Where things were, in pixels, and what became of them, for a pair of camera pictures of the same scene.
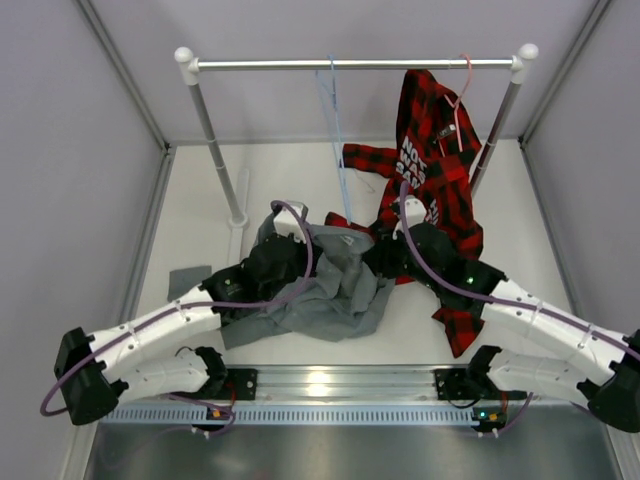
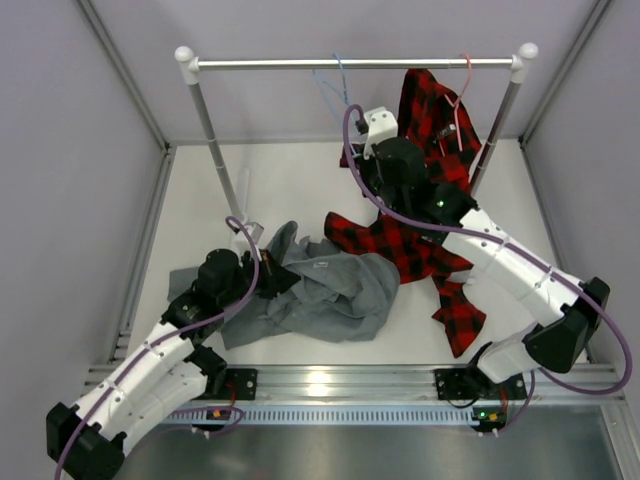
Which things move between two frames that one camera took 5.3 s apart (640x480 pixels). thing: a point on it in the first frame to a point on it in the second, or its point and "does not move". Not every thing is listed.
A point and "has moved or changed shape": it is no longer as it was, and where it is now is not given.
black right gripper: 381,255 to 364,167
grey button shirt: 343,295 has moved or changed shape
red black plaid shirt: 435,162 does not move
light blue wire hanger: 332,115 to 343,99
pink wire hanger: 455,106 does not move
